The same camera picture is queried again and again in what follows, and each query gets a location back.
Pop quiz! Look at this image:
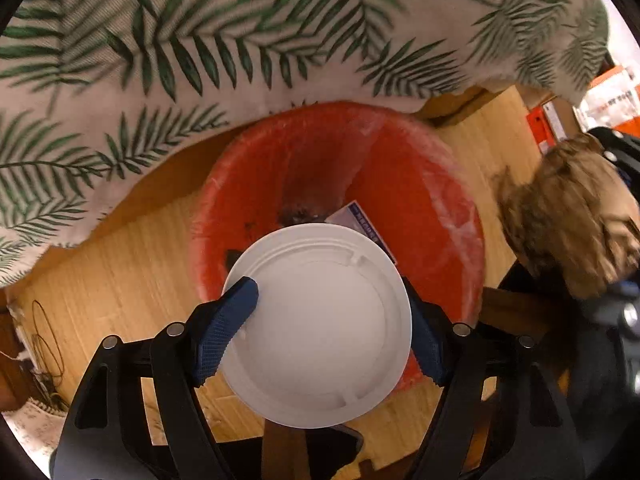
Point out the red plastic bin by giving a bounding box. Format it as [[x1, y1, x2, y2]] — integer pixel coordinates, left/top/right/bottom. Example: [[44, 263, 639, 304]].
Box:
[[189, 101, 486, 391]]

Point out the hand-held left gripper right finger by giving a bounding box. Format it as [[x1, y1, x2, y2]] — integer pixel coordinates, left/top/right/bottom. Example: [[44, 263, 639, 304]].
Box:
[[401, 277, 586, 480]]

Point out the orange box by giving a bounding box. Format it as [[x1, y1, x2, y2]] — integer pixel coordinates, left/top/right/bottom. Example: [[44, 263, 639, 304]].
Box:
[[525, 97, 571, 156]]

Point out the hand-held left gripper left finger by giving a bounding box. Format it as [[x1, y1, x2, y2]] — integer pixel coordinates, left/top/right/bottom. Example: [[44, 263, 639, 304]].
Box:
[[50, 276, 261, 480]]

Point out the patterned cloth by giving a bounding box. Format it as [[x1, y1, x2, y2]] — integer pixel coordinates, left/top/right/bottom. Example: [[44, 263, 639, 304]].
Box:
[[2, 395, 68, 461]]

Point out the black cable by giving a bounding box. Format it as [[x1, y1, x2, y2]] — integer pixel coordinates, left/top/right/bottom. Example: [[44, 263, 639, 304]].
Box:
[[27, 300, 68, 406]]

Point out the orange and white bag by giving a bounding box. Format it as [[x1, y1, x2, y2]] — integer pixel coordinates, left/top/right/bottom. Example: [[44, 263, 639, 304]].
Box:
[[575, 65, 640, 133]]

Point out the dark brown stool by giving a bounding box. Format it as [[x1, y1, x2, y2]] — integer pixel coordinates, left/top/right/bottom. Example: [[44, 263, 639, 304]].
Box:
[[262, 422, 366, 480]]

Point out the white round plastic lid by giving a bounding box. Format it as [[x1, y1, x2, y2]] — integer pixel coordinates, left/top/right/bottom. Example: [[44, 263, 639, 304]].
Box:
[[219, 223, 413, 430]]

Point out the leaf print blanket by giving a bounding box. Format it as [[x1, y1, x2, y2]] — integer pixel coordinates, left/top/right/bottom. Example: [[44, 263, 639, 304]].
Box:
[[0, 0, 613, 288]]

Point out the white and blue carton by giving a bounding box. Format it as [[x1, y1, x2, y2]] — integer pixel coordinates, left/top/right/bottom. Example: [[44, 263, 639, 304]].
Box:
[[325, 200, 398, 266]]

